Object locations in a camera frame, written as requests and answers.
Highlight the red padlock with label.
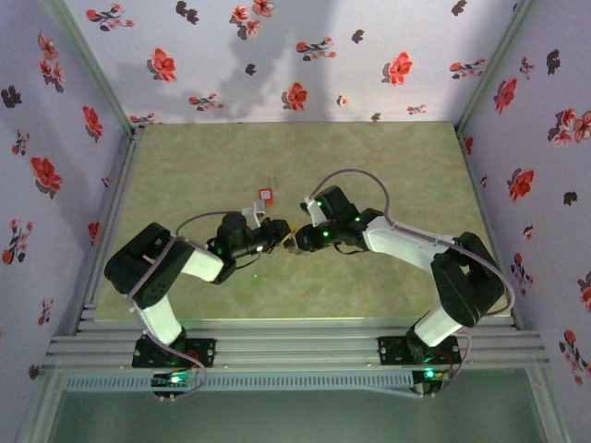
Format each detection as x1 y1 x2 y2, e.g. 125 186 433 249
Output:
258 174 281 205

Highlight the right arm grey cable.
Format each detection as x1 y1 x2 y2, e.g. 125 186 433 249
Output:
304 168 517 398

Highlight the aluminium rail frame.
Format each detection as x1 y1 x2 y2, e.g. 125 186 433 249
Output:
43 317 550 370

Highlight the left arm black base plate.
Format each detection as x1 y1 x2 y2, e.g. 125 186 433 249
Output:
132 338 217 369

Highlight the grey slotted cable duct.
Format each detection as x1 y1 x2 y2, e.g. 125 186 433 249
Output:
64 372 415 393

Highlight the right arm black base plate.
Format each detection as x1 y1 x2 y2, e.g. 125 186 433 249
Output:
377 335 462 368

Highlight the grey metal corner post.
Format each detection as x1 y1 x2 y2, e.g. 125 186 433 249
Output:
45 0 142 138
454 0 537 133

